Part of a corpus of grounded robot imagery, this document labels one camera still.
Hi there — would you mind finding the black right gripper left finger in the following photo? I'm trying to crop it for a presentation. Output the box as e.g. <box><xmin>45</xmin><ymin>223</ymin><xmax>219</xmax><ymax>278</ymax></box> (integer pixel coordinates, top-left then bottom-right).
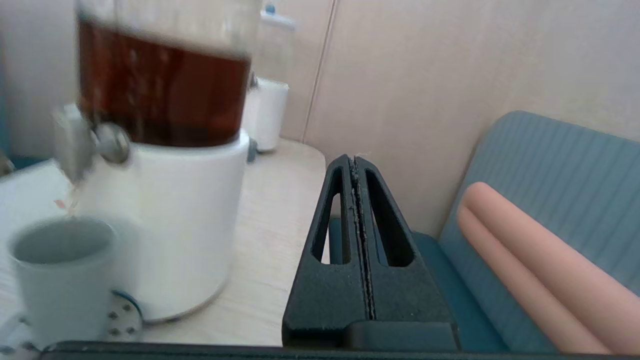
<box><xmin>282</xmin><ymin>155</ymin><xmax>373</xmax><ymax>348</ymax></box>

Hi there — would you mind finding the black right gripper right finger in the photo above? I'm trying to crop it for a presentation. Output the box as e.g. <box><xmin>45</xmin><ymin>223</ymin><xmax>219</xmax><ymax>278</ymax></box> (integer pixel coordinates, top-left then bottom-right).
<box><xmin>354</xmin><ymin>156</ymin><xmax>455</xmax><ymax>322</ymax></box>

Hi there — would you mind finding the grey plastic cup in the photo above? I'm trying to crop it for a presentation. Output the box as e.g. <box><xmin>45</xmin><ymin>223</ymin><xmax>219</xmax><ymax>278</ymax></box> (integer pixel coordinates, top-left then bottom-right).
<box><xmin>7</xmin><ymin>217</ymin><xmax>119</xmax><ymax>349</ymax></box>

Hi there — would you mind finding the large metal dispenser tap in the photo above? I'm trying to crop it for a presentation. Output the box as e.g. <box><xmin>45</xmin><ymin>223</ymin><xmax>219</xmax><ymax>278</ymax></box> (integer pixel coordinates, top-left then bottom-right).
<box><xmin>52</xmin><ymin>107</ymin><xmax>132</xmax><ymax>183</ymax></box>

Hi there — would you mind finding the large dark tea dispenser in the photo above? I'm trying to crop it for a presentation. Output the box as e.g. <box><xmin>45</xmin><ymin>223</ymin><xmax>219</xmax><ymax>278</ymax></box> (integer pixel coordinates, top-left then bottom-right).
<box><xmin>52</xmin><ymin>0</ymin><xmax>251</xmax><ymax>323</ymax></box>

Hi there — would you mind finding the teal sofa bench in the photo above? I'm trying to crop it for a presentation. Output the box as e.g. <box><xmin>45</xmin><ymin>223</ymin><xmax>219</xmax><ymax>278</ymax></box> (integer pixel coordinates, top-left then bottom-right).
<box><xmin>327</xmin><ymin>110</ymin><xmax>640</xmax><ymax>355</ymax></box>

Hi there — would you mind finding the small clear water dispenser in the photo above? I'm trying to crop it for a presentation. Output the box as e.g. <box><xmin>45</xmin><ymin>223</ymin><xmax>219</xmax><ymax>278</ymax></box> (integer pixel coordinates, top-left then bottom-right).
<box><xmin>241</xmin><ymin>15</ymin><xmax>291</xmax><ymax>153</ymax></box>

